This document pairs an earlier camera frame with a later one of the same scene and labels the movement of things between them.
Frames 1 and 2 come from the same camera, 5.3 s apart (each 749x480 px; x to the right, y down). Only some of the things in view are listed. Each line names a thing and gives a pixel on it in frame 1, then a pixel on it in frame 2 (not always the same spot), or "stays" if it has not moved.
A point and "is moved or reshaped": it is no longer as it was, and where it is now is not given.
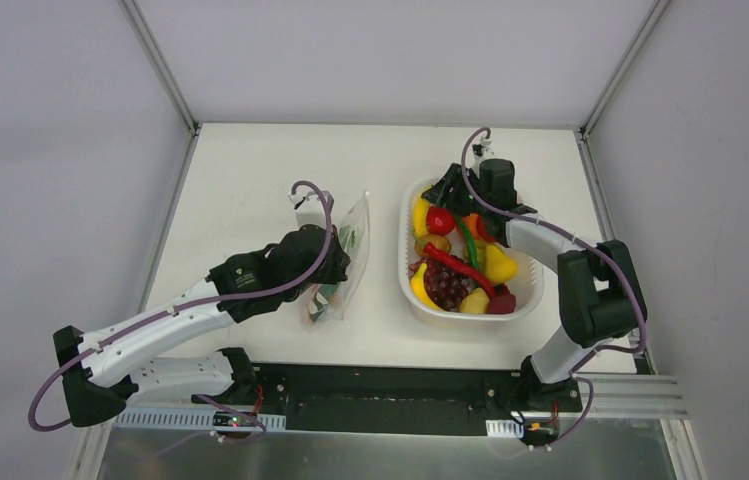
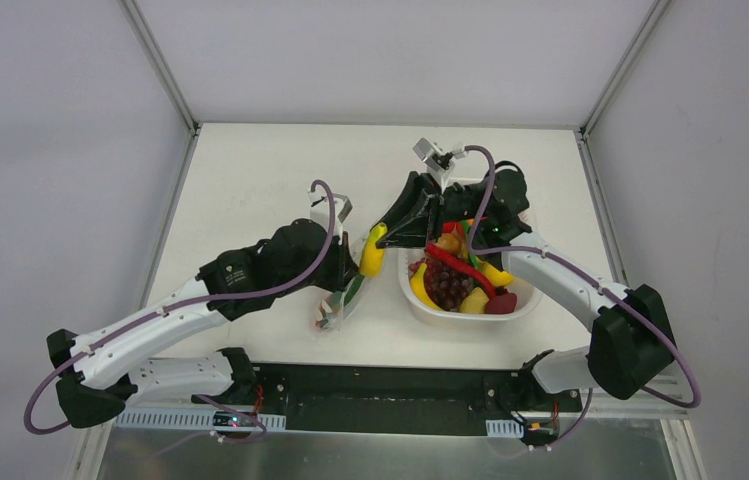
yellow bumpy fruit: (475, 303) stays
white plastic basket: (529, 283) stays
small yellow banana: (421, 207) is moved or reshaped
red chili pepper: (460, 266) stays
